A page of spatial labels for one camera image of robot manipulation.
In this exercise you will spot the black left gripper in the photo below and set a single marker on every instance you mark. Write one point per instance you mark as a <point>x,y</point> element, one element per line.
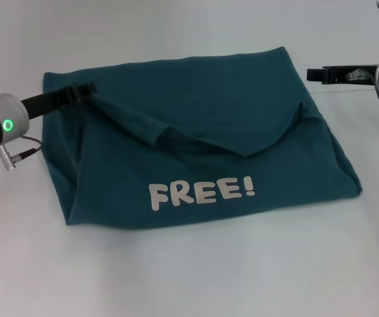
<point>46,102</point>

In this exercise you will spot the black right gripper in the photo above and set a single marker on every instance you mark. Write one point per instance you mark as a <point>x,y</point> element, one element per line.
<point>348,75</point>

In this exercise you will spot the teal blue shirt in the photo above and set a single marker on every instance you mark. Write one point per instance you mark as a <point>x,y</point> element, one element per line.
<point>192,148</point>

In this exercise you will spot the silver metal plug fitting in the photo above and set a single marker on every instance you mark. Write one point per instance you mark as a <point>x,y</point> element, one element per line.
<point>358,75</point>

